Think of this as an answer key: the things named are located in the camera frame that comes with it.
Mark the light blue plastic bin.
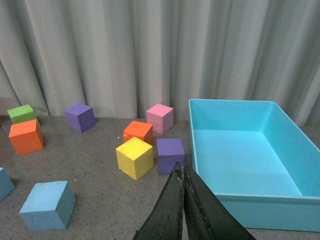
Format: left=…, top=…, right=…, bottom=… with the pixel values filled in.
left=189, top=99, right=320, bottom=232

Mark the light blue foam block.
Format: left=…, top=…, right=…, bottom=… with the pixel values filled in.
left=19, top=181, right=76, bottom=232

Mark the green foam block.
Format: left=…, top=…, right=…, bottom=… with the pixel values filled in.
left=7, top=104, right=40, bottom=126

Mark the orange block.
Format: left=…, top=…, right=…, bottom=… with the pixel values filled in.
left=123, top=120, right=153, bottom=145
left=9, top=119, right=44, bottom=155

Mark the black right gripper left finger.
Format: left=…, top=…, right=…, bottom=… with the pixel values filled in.
left=133, top=162, right=185, bottom=240

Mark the purple block near bin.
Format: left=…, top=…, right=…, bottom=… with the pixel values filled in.
left=156, top=138, right=186, bottom=175

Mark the pink foam block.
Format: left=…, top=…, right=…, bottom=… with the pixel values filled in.
left=146, top=103, right=174, bottom=135

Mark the yellow foam block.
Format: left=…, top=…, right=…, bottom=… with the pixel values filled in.
left=115, top=137, right=154, bottom=181

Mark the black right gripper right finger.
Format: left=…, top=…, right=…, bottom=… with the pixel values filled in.
left=184, top=163, right=254, bottom=240

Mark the orange block in centre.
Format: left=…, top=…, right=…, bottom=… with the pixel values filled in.
left=123, top=120, right=153, bottom=145

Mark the orange block at left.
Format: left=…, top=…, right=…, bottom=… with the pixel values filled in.
left=9, top=119, right=44, bottom=155

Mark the grey white curtain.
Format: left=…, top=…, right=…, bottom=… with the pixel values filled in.
left=0, top=0, right=320, bottom=126

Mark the purple block at back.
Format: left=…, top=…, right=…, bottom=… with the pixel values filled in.
left=64, top=103, right=97, bottom=133

